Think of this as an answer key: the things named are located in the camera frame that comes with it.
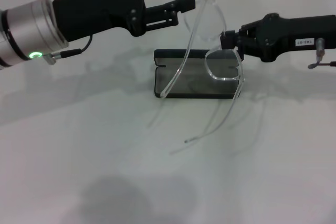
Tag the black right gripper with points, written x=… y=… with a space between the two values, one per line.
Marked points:
x=278 y=35

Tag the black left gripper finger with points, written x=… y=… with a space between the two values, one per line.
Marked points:
x=186 y=3

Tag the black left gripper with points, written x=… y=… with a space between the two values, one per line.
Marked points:
x=92 y=9

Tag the clear transparent glasses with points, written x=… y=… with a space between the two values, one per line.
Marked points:
x=223 y=79

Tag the black glasses case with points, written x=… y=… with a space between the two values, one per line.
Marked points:
x=199 y=89

